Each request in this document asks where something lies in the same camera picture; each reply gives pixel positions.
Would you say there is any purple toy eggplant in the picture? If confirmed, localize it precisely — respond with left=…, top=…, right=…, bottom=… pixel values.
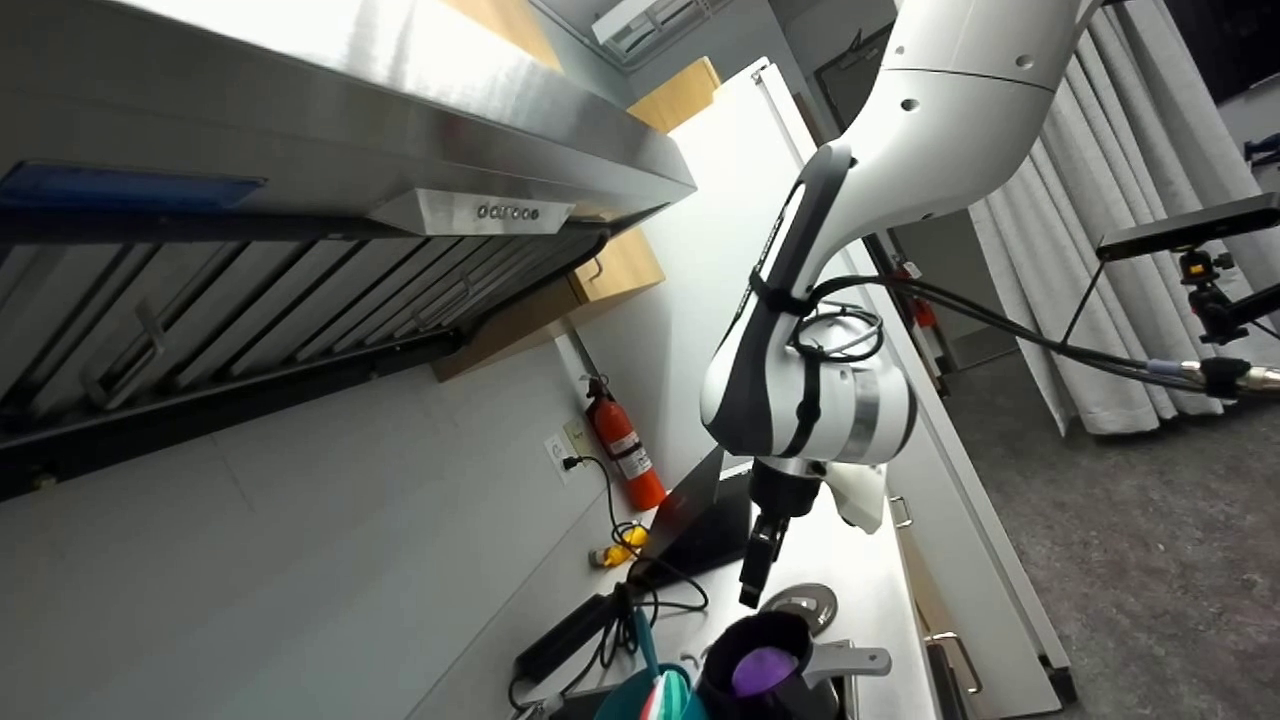
left=732, top=649, right=801, bottom=696

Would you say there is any steel range hood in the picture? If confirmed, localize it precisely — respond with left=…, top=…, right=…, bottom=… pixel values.
left=0, top=0, right=690, bottom=502

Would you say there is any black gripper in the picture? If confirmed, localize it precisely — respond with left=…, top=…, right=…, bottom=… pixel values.
left=741, top=459, right=819, bottom=610

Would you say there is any black coiled cable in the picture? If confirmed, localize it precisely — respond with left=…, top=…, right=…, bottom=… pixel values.
left=503, top=566, right=714, bottom=717

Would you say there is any black power strip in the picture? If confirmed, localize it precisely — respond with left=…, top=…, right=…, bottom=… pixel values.
left=511, top=598, right=623, bottom=684

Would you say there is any black pot with handle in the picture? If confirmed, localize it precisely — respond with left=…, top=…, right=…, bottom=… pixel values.
left=697, top=613, right=891, bottom=720

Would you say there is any white curtain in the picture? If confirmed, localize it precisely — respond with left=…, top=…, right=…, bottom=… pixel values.
left=963, top=0, right=1280, bottom=441

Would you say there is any red fire extinguisher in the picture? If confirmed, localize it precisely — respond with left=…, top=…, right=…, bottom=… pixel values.
left=586, top=382, right=669, bottom=513

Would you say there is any black pot lid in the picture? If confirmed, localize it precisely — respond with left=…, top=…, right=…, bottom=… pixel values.
left=762, top=585, right=839, bottom=635

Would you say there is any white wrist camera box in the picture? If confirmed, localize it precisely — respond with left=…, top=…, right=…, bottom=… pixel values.
left=822, top=466, right=889, bottom=533

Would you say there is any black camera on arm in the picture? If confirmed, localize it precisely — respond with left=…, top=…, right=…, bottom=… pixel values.
left=1096, top=191, right=1280, bottom=346

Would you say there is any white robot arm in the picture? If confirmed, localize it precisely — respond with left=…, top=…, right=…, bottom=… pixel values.
left=699, top=0, right=1099, bottom=610

